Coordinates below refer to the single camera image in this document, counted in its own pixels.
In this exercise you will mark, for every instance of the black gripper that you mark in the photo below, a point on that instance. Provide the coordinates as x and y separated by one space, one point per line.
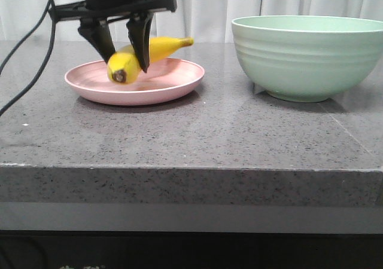
94 16

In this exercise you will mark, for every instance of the yellow banana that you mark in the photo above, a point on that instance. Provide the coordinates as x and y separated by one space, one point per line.
123 66

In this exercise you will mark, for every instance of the pink plate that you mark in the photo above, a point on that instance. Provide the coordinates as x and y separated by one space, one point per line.
166 80

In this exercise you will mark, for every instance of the green bowl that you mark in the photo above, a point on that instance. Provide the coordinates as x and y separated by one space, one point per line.
307 58

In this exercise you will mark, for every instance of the white curtain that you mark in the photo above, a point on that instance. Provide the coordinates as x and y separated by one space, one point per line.
204 20

